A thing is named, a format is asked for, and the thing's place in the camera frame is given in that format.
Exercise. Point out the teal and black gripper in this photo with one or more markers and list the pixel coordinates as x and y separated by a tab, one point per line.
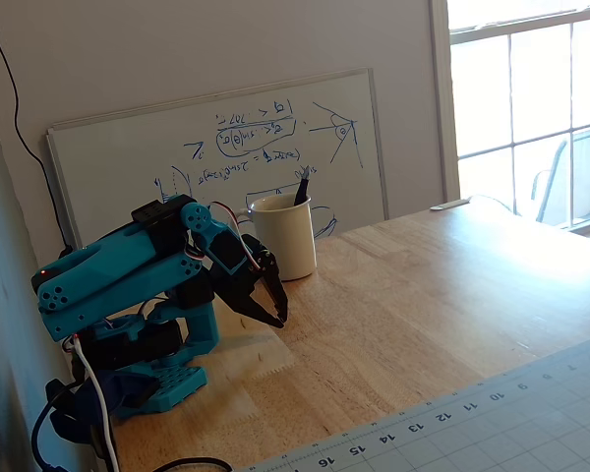
252	287

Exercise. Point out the dark blue click pen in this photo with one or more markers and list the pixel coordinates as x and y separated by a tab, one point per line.
302	189

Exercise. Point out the teal robot base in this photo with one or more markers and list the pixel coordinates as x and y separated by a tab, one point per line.
177	383

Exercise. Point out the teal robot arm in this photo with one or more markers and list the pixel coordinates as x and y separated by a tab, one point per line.
123	255

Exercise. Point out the cream white mug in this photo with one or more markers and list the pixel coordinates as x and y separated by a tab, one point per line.
290	241

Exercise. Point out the blue table clamp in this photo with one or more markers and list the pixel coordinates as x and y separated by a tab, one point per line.
123	388

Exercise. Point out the whiteboard with blue writing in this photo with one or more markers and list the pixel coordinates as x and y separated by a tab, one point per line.
128	147

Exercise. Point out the small white flat strip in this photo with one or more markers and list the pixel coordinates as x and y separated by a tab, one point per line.
447	204

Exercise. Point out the grey cutting mat with ruler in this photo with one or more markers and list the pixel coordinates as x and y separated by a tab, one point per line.
496	423

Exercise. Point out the white window frame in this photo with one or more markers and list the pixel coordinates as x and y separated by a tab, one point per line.
445	98

